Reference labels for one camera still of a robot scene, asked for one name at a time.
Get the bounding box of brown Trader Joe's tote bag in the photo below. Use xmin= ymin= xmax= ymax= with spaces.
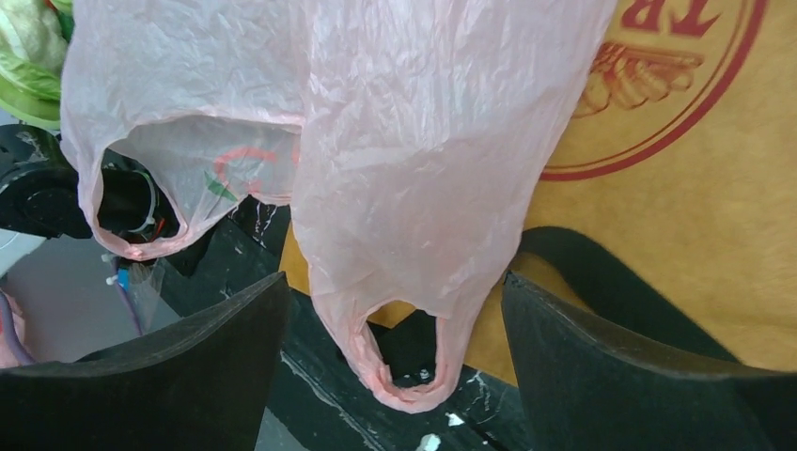
xmin=278 ymin=0 xmax=797 ymax=387

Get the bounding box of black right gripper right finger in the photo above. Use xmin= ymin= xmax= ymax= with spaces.
xmin=502 ymin=273 xmax=796 ymax=450

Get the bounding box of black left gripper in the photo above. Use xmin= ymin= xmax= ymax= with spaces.
xmin=1 ymin=124 xmax=180 ymax=243

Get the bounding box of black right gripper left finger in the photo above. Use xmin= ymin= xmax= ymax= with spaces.
xmin=1 ymin=272 xmax=291 ymax=450

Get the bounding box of pink plastic grocery bag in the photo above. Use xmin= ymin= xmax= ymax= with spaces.
xmin=60 ymin=1 xmax=616 ymax=413

